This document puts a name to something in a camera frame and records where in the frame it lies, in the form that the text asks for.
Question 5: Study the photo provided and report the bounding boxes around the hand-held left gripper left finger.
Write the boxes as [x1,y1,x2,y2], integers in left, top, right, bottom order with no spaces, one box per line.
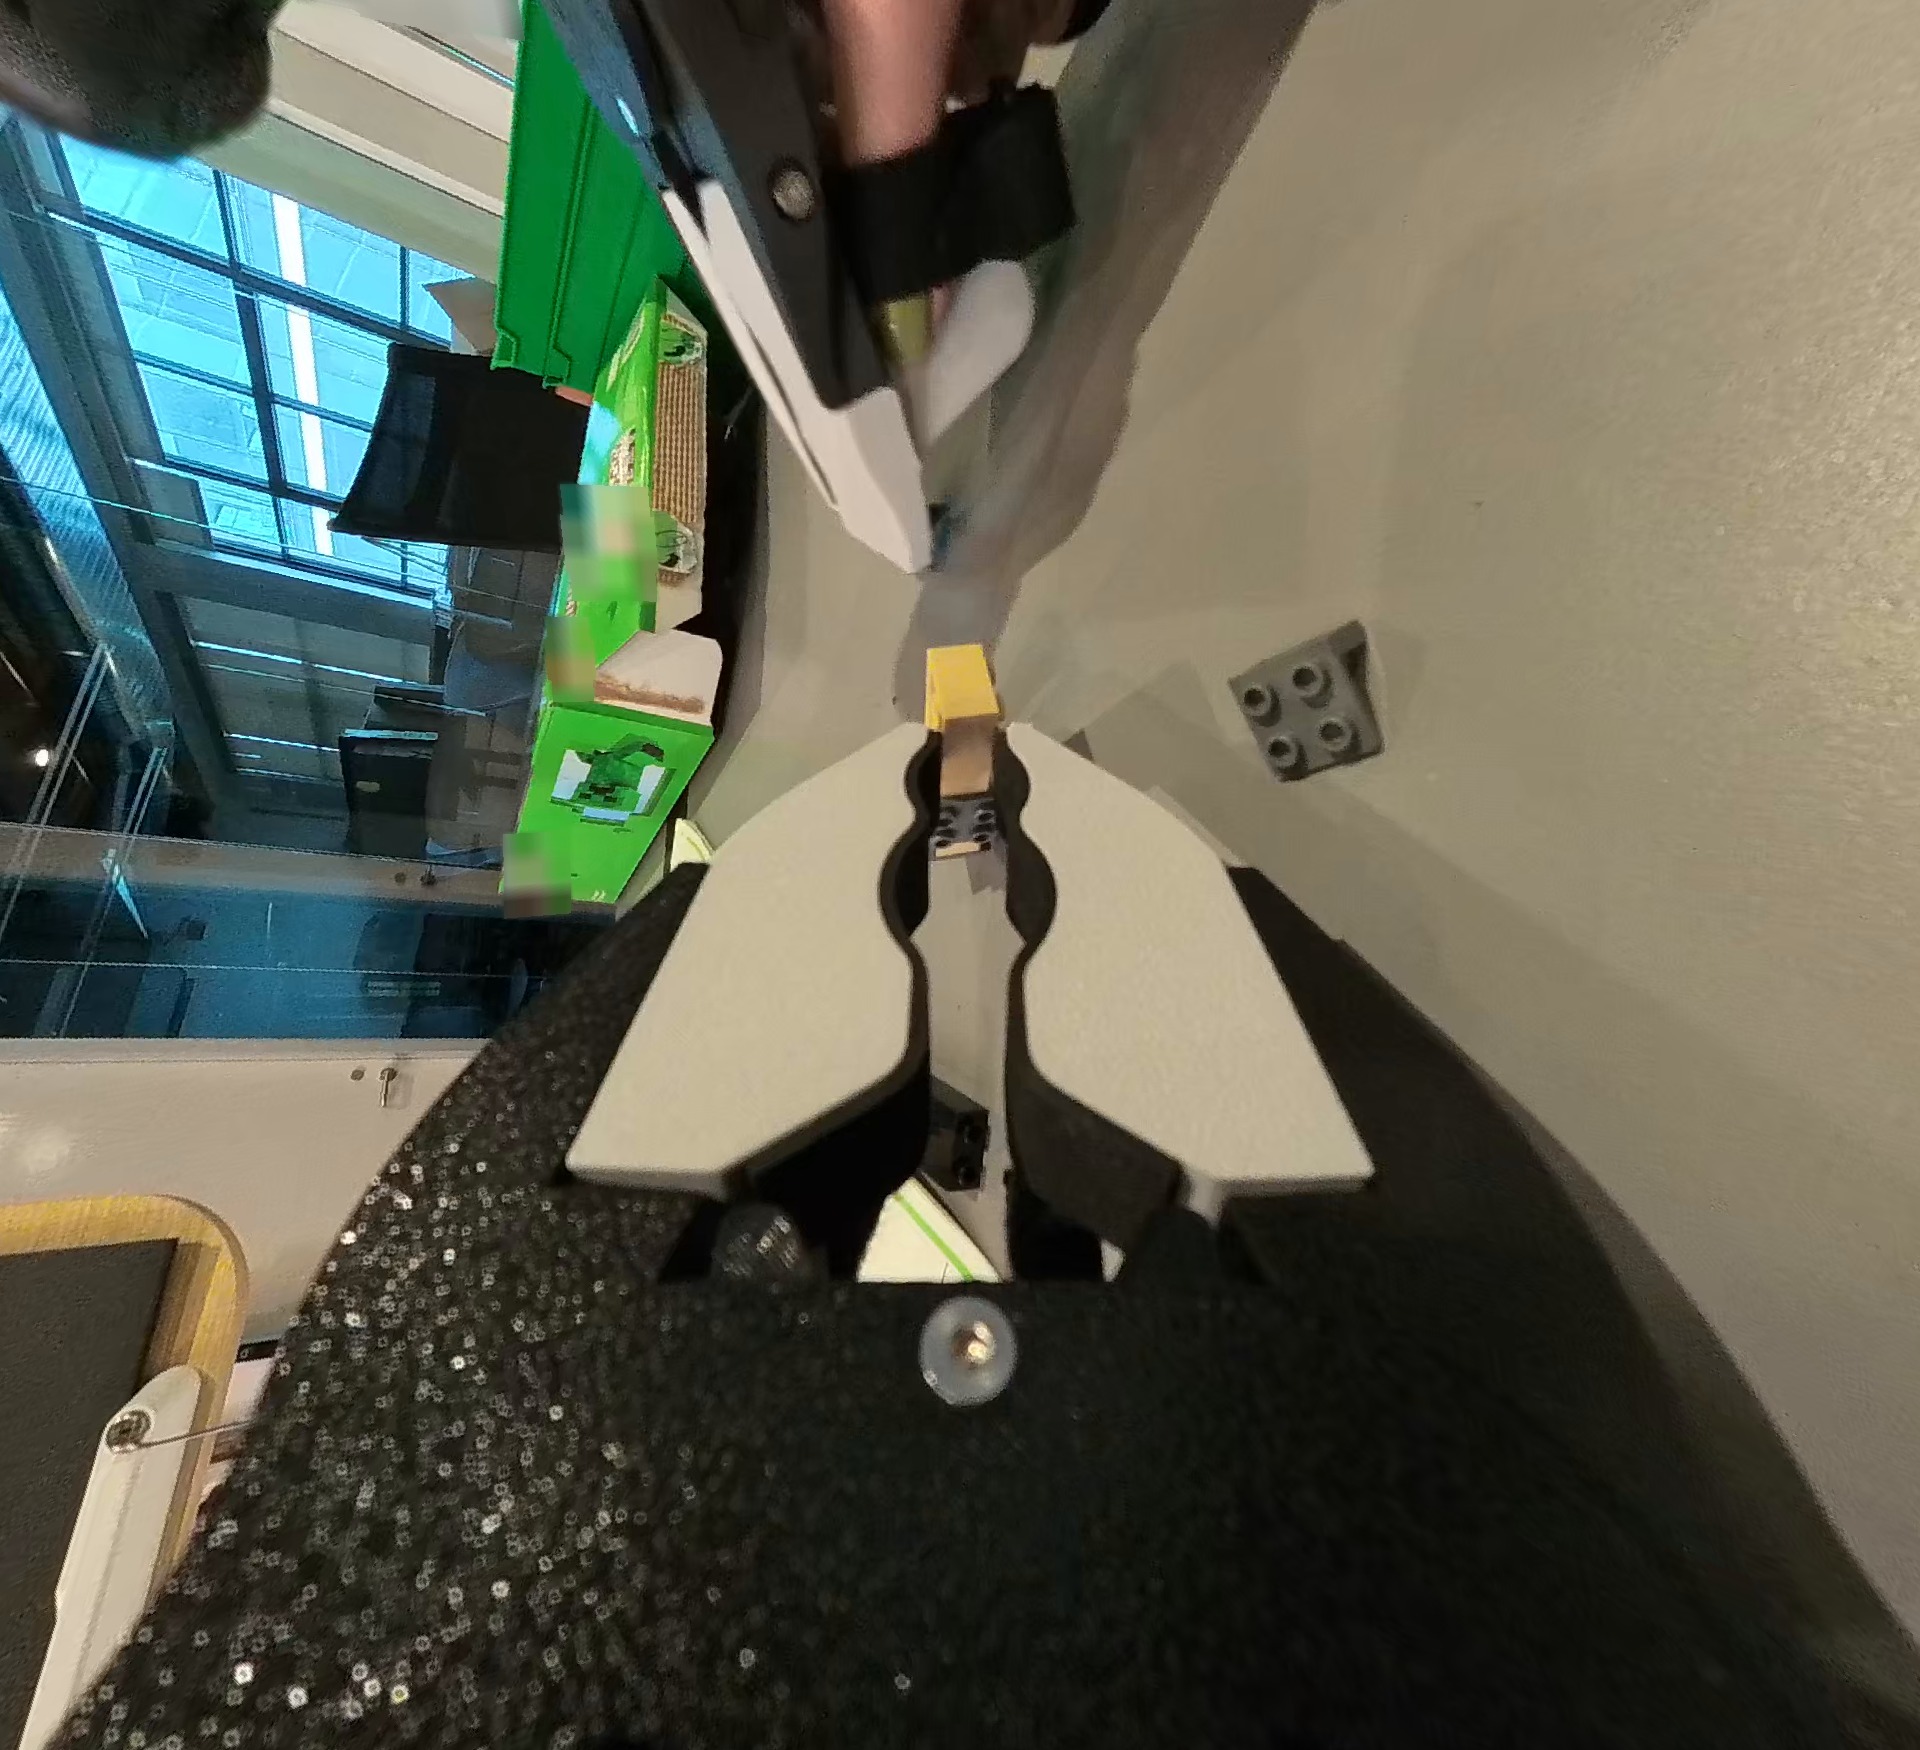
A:
[564,726,932,1199]

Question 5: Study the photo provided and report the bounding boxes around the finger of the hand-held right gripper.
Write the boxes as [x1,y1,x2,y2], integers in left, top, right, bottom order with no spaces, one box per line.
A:
[658,177,940,578]

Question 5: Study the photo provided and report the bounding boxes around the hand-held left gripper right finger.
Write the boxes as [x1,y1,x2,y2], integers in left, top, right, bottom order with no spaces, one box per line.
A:
[996,723,1377,1194]

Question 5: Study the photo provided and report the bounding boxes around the yellow brick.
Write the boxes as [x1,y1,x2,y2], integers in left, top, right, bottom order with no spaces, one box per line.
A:
[922,643,1003,799]

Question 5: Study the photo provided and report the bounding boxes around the dark grey square brick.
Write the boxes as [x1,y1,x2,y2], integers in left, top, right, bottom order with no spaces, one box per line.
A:
[1227,622,1385,781]

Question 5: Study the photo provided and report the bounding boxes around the grey desk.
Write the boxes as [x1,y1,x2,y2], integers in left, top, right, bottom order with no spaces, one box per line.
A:
[697,0,1920,1632]

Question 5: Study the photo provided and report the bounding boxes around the green plastic crate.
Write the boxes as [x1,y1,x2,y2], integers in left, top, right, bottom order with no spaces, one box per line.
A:
[492,0,708,393]

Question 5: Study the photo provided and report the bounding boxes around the green cardboard toy box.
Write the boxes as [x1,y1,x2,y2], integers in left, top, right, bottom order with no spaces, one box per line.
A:
[503,287,727,912]

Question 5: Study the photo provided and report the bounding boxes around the open instruction booklet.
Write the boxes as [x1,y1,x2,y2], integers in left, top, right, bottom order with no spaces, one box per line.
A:
[858,1179,1005,1285]

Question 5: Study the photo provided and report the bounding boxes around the black mesh office chair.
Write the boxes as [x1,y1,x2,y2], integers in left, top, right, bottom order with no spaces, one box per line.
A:
[330,344,594,553]

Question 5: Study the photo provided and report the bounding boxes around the white cabinet door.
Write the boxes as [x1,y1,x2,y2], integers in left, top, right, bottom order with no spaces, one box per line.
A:
[0,1037,487,1334]

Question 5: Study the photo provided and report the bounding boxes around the dark panel yellow frame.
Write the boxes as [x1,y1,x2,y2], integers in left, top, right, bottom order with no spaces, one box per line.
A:
[0,1192,248,1750]

